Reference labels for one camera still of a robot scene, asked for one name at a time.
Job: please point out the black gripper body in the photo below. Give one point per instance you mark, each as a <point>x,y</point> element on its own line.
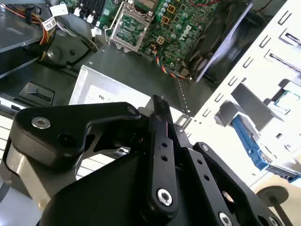
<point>105,200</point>

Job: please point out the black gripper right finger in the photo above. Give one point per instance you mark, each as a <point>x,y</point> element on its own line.
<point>209,188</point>

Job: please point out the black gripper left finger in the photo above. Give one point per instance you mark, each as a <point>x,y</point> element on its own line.
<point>70,117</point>

